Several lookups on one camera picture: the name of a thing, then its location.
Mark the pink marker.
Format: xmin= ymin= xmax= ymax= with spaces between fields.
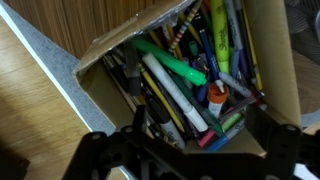
xmin=196 ymin=127 xmax=218 ymax=149

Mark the short grey marker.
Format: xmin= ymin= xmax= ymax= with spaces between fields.
xmin=218 ymin=71 xmax=254 ymax=99

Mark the brown cardboard box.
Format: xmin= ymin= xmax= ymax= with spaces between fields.
xmin=73 ymin=0 xmax=303 ymax=158

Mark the blue Sharpie marker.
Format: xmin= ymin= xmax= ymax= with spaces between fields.
xmin=206 ymin=122 xmax=246 ymax=153

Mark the green highlighter marker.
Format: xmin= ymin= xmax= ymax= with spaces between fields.
xmin=131 ymin=35 xmax=208 ymax=87

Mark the blue pen with white tip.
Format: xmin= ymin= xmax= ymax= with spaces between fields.
xmin=198 ymin=28 xmax=226 ymax=94

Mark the yellow pencil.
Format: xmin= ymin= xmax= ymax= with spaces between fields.
xmin=137 ymin=63 xmax=186 ymax=133
xmin=240 ymin=0 xmax=265 ymax=92

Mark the grey rug with white edge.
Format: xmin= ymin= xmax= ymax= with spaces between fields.
xmin=0 ymin=0 xmax=116 ymax=135

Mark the black Sharpie marker grey label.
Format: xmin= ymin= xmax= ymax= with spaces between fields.
xmin=146 ymin=96 xmax=187 ymax=150

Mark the striped pencil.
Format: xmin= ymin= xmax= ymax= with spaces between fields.
xmin=167 ymin=0 xmax=203 ymax=55

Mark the yellow Sharpie highlighter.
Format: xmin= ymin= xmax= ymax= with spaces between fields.
xmin=209 ymin=0 xmax=231 ymax=75

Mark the long white marker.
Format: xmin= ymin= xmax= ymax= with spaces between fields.
xmin=141 ymin=51 xmax=210 ymax=133

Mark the orange capped glue stick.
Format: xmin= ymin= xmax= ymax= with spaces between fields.
xmin=206 ymin=82 xmax=231 ymax=119

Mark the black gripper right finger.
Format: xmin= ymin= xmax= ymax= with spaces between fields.
xmin=243 ymin=103 xmax=282 ymax=152

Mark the small green marker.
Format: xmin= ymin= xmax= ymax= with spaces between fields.
xmin=219 ymin=112 xmax=243 ymax=133

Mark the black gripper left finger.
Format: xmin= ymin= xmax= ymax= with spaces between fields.
xmin=131 ymin=104 xmax=147 ymax=134

